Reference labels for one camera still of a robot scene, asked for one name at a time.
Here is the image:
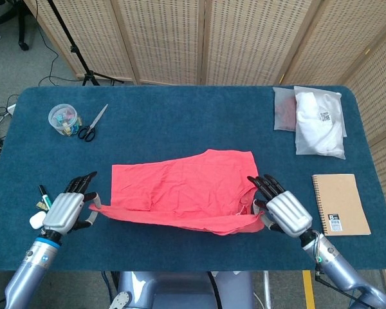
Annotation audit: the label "white metal table leg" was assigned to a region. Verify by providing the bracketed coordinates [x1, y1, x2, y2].
[262, 271, 273, 309]

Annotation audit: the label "blue carpet table cover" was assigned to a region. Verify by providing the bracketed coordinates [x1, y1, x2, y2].
[0, 85, 386, 273]

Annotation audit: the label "black office chair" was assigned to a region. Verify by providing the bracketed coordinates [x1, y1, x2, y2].
[0, 0, 30, 52]

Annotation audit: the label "clear jar of coloured clips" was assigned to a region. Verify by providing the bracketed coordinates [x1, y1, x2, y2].
[48, 103, 83, 137]

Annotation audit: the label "white earbuds case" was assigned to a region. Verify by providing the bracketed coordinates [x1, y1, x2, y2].
[29, 211, 49, 230]

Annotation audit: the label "black-handled scissors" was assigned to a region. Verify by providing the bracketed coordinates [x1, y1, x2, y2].
[77, 103, 109, 143]

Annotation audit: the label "grey-blue robot torso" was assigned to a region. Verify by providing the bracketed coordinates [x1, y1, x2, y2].
[111, 271, 255, 309]

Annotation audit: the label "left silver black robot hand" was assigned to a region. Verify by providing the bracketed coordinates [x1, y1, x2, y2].
[42, 171, 100, 235]

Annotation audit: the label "thin black floor cable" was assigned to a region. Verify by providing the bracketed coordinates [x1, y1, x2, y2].
[35, 0, 84, 85]

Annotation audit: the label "frosted bag with dark-red garment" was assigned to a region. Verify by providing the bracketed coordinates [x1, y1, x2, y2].
[272, 87, 299, 132]

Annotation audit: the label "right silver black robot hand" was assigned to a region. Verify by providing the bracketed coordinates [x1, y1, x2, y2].
[246, 174, 313, 239]

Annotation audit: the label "black tripod stand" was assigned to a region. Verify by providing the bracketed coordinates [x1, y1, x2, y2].
[46, 0, 125, 87]

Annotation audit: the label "red t-shirt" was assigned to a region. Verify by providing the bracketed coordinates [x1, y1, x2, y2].
[88, 148, 265, 237]

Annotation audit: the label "white green marker pen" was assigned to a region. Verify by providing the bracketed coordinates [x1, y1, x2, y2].
[38, 185, 54, 209]

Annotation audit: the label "bagged white garment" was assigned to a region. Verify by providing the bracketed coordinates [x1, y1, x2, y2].
[293, 85, 347, 160]

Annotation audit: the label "brown spiral notebook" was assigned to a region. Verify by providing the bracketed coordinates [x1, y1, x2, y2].
[311, 173, 372, 238]

